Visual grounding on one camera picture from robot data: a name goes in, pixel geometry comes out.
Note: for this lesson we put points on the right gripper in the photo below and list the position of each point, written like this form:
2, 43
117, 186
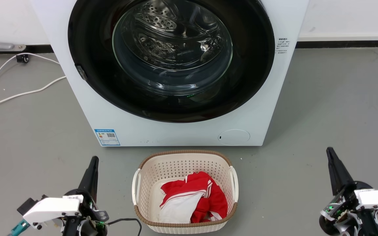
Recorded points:
343, 205

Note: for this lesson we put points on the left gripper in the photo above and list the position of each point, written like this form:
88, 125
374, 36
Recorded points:
90, 213

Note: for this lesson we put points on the round black glass washer door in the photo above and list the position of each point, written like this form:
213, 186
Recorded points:
97, 49

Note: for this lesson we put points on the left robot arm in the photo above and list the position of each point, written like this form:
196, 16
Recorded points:
71, 229

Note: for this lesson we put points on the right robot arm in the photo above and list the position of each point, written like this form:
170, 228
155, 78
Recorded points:
371, 224

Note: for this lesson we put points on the white front-load washing machine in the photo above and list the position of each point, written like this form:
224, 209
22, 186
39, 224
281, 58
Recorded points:
267, 98

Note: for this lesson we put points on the blue energy label sticker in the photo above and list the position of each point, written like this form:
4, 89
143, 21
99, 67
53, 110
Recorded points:
107, 137

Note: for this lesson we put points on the teal connector piece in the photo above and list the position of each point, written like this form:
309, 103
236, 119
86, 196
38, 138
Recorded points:
18, 228

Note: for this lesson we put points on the cream perforated laundry basket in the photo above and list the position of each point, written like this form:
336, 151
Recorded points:
176, 164

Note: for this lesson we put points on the round white filter cover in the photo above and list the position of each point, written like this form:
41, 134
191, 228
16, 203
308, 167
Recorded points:
234, 137

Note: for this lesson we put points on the red and white garment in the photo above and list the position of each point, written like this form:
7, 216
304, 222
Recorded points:
208, 196

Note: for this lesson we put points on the stainless steel washer drum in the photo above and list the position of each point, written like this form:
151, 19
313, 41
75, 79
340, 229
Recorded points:
162, 23

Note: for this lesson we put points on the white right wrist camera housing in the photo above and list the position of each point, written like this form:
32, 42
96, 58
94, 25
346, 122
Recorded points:
377, 198

